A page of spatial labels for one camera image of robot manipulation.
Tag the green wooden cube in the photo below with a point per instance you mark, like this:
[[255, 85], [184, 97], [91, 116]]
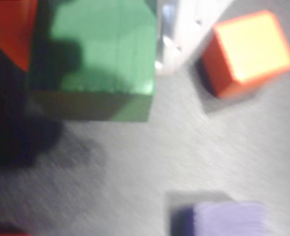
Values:
[[115, 49]]

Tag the orange wooden cube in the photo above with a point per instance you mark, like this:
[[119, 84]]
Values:
[[253, 46]]

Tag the purple wooden cube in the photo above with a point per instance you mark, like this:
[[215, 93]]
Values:
[[228, 218]]

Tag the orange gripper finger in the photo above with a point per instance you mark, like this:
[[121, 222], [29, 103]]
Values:
[[9, 29]]

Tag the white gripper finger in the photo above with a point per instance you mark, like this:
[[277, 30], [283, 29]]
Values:
[[186, 32]]

